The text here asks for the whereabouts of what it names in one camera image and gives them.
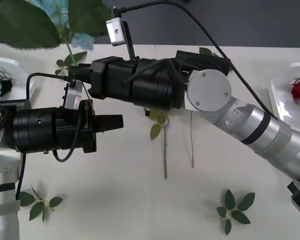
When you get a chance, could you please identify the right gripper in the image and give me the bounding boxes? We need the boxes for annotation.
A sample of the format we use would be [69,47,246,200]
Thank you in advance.
[69,56,138,102]

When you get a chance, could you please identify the pale blue flower green stem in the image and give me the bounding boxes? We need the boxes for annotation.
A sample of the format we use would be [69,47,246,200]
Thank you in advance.
[189,112,195,169]

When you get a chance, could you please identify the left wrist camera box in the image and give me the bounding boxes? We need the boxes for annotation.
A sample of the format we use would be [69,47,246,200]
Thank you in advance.
[63,80,83,111]

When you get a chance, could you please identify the loose green leaf twig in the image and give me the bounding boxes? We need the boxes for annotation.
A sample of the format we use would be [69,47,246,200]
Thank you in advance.
[19,184,63,224]
[216,188,256,236]
[54,51,88,76]
[199,47,221,58]

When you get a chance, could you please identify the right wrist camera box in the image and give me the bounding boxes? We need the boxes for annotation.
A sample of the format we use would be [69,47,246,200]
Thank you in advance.
[105,16,127,48]

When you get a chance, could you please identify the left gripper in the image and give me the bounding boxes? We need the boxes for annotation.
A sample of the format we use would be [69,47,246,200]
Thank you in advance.
[54,99,124,154]

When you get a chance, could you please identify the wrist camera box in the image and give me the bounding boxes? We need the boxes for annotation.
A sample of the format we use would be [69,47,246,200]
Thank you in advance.
[63,80,83,111]
[105,16,127,48]

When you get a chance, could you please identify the shallow white box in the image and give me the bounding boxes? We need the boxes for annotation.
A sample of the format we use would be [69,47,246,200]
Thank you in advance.
[267,62,300,126]
[0,54,36,148]

